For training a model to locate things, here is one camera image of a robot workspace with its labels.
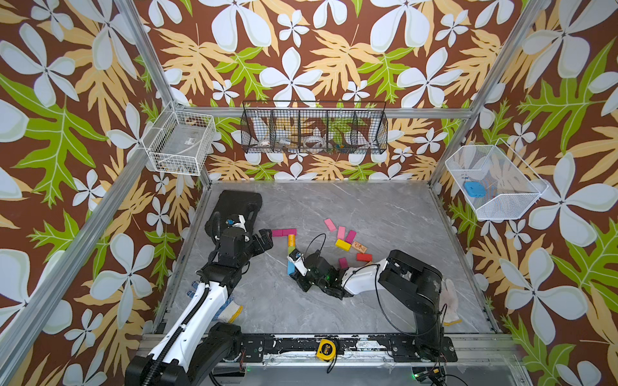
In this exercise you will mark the white work glove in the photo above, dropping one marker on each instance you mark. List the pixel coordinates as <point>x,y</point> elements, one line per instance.
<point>449,300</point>

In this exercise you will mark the yellow block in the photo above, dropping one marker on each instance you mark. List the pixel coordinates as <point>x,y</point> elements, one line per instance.
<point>341,244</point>

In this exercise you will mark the pink block upright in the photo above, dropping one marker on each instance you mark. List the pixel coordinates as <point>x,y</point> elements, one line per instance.
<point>341,232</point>

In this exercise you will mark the pink block top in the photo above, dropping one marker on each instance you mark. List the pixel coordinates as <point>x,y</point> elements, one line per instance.
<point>330,225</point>

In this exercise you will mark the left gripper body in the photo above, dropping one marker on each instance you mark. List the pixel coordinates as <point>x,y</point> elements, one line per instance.
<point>253,248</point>

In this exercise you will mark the blue knit glove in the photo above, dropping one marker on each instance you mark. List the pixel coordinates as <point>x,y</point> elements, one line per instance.
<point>228,312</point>

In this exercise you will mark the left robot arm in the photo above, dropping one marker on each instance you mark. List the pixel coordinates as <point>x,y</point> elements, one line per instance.
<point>190,351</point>

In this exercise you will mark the yellow tape measure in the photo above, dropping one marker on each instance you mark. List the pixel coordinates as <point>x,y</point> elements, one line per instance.
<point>327,350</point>

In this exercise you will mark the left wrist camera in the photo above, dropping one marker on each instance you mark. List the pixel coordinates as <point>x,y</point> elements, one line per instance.
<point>236,221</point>

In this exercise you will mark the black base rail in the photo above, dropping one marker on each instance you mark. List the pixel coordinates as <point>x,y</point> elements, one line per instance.
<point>254,348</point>

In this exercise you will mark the patterned wooden block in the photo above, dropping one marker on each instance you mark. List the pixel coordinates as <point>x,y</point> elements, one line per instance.
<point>359,247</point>

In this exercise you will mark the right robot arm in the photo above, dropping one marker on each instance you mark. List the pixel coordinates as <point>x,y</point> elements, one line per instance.
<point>415,284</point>

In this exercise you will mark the red block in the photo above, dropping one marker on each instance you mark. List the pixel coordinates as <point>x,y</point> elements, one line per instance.
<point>364,257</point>

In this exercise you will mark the pink block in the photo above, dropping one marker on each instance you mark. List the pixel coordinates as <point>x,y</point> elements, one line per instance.
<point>330,225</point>
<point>341,232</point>

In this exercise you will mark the blue object in basket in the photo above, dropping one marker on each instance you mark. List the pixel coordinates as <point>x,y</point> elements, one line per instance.
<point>475,189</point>

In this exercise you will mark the white wire basket right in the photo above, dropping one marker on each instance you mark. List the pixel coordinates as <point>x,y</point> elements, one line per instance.
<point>512,185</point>

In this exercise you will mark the white wire basket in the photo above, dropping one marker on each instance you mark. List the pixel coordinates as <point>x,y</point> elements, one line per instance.
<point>512,185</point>
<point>178,141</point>

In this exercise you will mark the white wire basket left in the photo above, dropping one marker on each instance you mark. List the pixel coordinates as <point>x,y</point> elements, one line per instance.
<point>178,141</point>

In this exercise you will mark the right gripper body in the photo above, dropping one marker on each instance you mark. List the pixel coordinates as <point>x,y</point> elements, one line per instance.
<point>308,280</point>

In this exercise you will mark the black wire basket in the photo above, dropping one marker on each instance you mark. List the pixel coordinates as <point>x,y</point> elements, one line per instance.
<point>341,127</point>

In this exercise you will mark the black plastic case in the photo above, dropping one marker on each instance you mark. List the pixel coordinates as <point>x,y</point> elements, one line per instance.
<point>231,204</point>

